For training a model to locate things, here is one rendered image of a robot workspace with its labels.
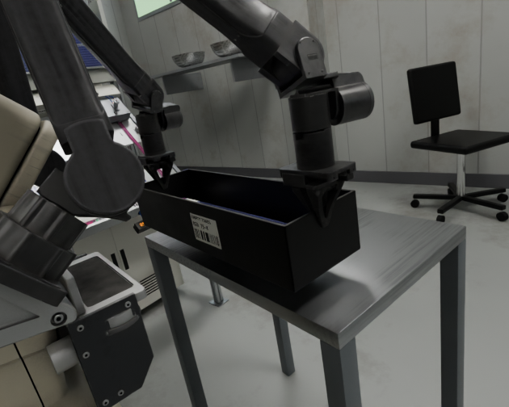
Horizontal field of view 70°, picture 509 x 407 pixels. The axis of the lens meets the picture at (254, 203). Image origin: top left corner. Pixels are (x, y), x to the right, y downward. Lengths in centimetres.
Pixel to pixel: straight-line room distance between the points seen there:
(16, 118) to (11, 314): 24
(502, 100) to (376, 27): 124
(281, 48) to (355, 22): 339
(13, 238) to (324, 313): 44
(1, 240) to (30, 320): 9
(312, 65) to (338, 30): 346
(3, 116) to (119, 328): 33
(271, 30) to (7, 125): 35
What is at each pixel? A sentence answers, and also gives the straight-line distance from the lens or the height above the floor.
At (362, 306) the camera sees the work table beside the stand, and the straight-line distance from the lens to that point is 63.
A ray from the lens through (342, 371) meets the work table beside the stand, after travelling 63.
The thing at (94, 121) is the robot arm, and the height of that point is 116.
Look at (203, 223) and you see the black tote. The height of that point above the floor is 92.
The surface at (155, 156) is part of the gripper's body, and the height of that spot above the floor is 103.
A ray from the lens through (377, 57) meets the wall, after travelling 381.
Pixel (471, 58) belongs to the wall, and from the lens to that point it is 359.
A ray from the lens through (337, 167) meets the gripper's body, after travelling 54.
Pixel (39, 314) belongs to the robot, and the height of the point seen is 98.
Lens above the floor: 116
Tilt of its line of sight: 18 degrees down
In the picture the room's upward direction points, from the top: 10 degrees counter-clockwise
